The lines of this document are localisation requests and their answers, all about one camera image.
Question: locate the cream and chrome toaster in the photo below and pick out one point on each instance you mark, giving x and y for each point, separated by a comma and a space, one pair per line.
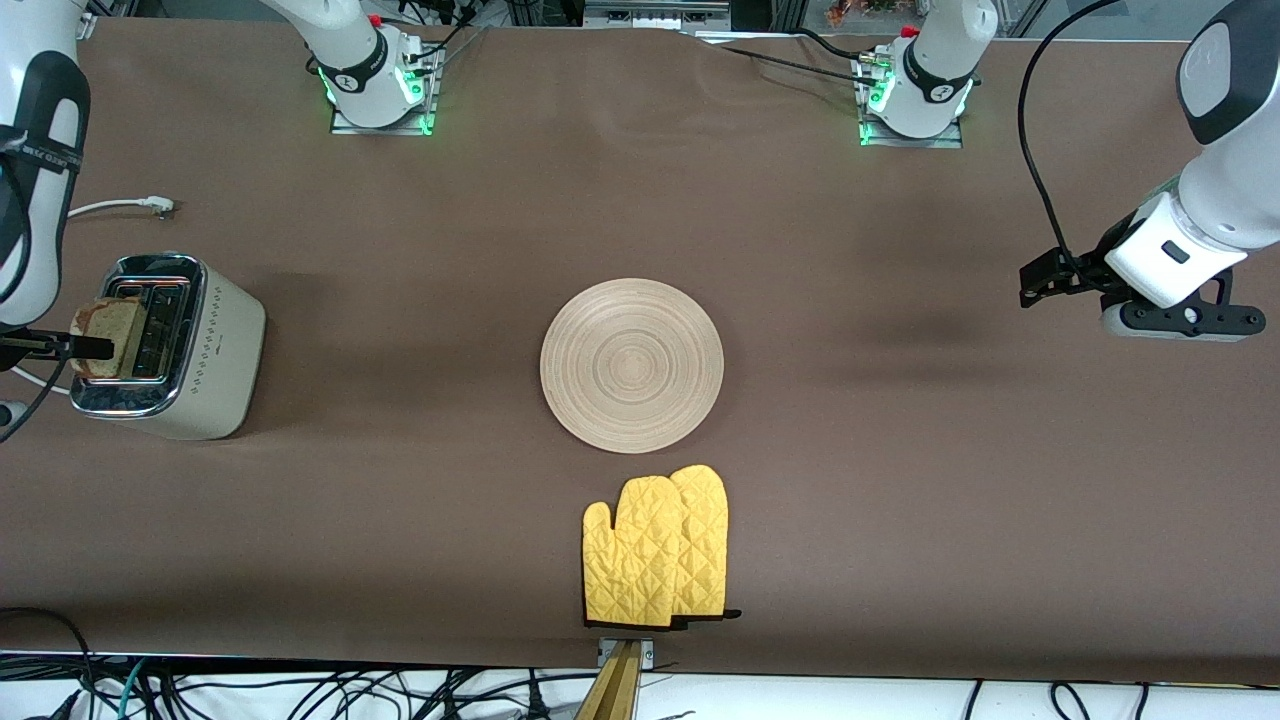
215, 350

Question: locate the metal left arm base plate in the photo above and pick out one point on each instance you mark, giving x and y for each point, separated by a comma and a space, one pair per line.
910, 142

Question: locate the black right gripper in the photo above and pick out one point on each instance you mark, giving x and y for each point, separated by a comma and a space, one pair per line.
40, 345

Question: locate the small metal bracket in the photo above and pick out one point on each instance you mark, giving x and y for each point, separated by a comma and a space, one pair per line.
648, 652

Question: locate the yellow quilted oven mitt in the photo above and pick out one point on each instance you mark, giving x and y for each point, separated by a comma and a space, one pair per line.
705, 540
635, 560

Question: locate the wooden beam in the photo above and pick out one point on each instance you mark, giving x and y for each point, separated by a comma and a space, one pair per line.
612, 690

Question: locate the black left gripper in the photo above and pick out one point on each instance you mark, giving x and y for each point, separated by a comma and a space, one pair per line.
1088, 270

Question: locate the orange background object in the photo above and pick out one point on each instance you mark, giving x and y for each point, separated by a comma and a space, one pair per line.
860, 10

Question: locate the slice of brown bread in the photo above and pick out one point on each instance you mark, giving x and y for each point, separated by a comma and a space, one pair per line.
115, 320

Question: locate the round wooden plate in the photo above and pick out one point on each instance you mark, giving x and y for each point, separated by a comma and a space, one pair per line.
632, 365

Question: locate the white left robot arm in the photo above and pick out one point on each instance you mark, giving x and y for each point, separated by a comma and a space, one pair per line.
930, 70

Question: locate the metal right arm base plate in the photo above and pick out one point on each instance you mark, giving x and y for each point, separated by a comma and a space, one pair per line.
428, 90

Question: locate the grey metal box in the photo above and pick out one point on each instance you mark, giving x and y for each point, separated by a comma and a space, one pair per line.
655, 12

